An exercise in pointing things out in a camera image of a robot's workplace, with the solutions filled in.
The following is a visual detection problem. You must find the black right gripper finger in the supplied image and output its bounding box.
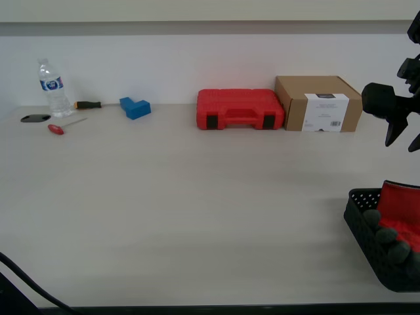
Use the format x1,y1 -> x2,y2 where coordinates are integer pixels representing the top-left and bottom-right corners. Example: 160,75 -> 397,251
361,82 -> 415,148
407,132 -> 420,153

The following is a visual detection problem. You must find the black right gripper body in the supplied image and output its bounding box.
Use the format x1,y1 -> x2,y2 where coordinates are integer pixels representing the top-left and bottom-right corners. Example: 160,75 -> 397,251
411,53 -> 420,116

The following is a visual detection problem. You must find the red and grey work glove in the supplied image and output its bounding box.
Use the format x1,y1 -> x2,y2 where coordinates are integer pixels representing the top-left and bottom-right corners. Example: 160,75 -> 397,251
363,179 -> 420,280

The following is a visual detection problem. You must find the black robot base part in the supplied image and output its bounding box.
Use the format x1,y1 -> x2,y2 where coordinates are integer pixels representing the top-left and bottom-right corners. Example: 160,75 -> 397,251
0,271 -> 44,315

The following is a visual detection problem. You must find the black perforated plastic basket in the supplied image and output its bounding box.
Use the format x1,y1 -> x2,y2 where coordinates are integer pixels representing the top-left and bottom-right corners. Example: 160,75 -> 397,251
343,188 -> 420,293

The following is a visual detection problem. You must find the cardboard box with white label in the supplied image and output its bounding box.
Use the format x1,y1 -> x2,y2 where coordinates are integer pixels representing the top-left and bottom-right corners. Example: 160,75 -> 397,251
274,75 -> 367,133

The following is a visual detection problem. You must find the red plastic tool case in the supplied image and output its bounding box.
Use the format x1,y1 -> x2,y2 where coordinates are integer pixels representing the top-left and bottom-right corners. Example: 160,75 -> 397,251
196,88 -> 285,131

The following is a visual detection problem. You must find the blue L-shaped block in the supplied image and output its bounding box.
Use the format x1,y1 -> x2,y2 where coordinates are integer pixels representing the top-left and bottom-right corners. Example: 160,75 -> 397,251
119,96 -> 152,121

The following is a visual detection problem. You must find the clear plastic water bottle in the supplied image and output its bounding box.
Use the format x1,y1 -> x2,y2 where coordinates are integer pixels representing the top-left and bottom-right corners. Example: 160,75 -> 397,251
37,58 -> 74,119

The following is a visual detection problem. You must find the black oval table grommet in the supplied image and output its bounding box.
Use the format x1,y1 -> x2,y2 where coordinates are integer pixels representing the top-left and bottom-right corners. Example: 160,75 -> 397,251
20,114 -> 52,123

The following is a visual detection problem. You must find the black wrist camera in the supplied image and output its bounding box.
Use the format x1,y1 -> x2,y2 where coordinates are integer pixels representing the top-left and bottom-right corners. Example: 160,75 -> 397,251
396,57 -> 417,93

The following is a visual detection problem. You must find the orange and black handled screwdriver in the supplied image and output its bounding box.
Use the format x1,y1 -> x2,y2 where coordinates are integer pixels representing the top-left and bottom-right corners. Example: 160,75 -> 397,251
73,100 -> 123,110

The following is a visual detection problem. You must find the black cable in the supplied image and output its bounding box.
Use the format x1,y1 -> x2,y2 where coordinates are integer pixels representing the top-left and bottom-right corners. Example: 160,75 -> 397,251
0,251 -> 85,315

